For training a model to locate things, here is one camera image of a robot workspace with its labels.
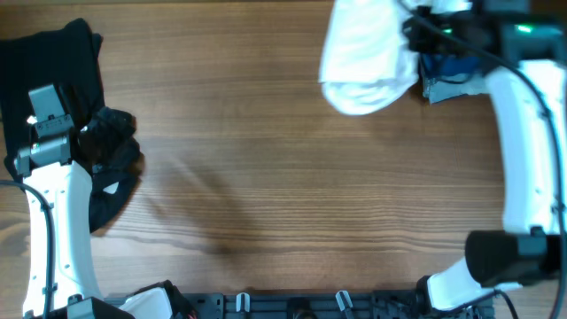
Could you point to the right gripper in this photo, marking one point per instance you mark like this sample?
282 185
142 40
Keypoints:
422 28

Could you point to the folded light blue jeans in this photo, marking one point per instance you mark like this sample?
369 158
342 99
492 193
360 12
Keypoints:
447 87

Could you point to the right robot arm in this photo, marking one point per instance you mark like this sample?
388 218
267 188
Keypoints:
523 63

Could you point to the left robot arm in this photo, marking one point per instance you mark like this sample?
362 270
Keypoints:
62 280

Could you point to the folded dark blue garment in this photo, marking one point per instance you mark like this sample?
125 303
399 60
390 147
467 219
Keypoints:
448 69

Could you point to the white t-shirt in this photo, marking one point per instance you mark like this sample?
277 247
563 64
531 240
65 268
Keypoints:
366 63

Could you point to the black garment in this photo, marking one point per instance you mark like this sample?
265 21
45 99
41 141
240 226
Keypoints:
68 59

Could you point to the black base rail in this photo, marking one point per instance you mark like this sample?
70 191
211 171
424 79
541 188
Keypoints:
375 305

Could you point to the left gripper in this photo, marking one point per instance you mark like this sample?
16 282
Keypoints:
119 133

